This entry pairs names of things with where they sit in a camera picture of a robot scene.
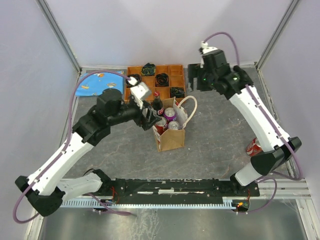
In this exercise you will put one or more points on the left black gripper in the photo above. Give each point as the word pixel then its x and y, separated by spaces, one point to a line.
pixel 146 122

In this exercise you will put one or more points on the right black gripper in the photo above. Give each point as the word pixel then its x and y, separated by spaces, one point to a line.
pixel 195 71

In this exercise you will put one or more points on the red cola can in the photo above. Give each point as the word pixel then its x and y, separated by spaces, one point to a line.
pixel 253 148
pixel 161 126

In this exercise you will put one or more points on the glass cola bottle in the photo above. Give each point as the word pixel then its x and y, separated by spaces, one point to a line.
pixel 157 104

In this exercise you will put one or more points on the purple Fanta can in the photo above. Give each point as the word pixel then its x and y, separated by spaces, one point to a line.
pixel 174 125
pixel 170 114

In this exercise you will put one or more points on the burlap canvas watermelon bag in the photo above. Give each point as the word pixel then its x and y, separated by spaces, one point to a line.
pixel 171 139

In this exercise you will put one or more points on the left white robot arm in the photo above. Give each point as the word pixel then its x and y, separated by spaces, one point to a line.
pixel 44 188

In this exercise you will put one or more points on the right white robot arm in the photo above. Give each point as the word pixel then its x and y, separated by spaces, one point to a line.
pixel 277 145

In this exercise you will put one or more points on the wooden compartment tray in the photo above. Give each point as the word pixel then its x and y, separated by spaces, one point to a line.
pixel 176 79

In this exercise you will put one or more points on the rolled dark belt centre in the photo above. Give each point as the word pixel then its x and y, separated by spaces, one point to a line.
pixel 162 80

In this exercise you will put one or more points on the rolled dark belt left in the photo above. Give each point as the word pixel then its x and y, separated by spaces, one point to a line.
pixel 134 80

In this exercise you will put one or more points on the rolled dark belt top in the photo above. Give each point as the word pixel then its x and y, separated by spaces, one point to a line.
pixel 148 70

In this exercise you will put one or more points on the blue patterned cloth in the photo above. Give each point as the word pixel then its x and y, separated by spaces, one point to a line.
pixel 95 84

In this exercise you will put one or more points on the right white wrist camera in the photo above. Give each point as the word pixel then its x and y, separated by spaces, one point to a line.
pixel 204 49

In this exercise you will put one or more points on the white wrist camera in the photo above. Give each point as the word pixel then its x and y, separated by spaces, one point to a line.
pixel 140 92
pixel 204 49

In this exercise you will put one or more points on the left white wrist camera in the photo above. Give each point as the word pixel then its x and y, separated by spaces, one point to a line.
pixel 140 92

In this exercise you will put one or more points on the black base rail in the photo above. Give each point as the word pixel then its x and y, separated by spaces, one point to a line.
pixel 173 191

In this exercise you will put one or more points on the white slotted cable duct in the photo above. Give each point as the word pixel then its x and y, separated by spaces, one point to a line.
pixel 89 202

